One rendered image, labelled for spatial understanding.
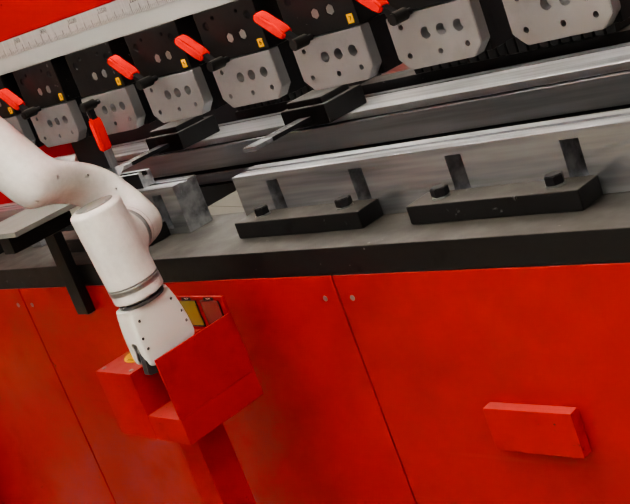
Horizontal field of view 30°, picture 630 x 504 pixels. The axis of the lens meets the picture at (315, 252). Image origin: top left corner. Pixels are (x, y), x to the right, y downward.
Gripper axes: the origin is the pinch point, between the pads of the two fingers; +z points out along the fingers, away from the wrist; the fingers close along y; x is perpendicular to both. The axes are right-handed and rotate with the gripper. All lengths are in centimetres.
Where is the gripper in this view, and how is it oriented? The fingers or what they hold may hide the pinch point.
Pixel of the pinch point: (183, 378)
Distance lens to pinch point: 188.3
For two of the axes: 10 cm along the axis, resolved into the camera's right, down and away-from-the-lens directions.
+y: -6.4, 5.0, -5.8
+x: 6.6, -0.3, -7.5
